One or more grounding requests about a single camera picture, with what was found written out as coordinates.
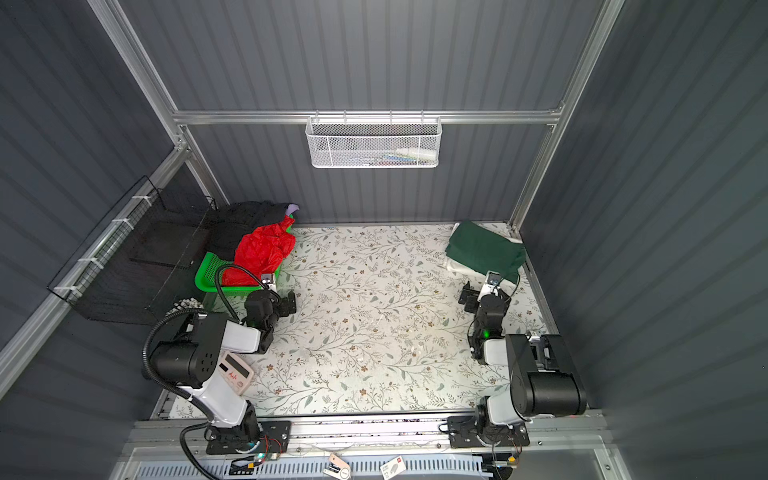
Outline red t shirt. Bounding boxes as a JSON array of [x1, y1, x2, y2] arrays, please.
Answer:
[[230, 216, 297, 277]]

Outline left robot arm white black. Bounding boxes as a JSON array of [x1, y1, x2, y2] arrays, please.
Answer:
[[141, 290, 297, 460]]

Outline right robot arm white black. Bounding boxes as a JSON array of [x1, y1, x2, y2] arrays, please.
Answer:
[[446, 283, 588, 451]]

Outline folded dark green t shirt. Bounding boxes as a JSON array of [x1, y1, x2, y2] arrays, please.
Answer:
[[445, 220, 527, 284]]

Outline green plastic basket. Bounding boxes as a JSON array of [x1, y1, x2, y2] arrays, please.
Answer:
[[195, 251, 281, 297]]

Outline white calculator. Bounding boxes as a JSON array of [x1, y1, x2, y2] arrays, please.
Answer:
[[217, 351, 254, 395]]

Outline cup of pens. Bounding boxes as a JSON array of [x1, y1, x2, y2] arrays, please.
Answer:
[[166, 298, 204, 315]]

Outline black t shirt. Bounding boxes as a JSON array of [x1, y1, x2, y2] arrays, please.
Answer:
[[206, 201, 295, 261]]

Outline white bottle in basket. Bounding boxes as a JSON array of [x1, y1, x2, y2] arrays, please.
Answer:
[[396, 147, 438, 163]]

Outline white tag card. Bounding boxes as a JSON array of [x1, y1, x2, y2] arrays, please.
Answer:
[[323, 453, 351, 480]]

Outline white label card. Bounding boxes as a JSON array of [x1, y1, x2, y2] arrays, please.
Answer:
[[380, 456, 407, 480]]

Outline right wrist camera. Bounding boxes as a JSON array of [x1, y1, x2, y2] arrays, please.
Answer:
[[479, 271, 504, 298]]

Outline black wire mesh basket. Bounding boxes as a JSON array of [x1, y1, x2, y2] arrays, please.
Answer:
[[48, 172, 217, 325]]

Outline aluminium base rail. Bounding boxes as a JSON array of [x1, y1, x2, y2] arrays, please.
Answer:
[[110, 410, 630, 479]]

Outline white wire wall basket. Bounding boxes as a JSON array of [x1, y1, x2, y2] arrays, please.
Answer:
[[305, 118, 443, 169]]

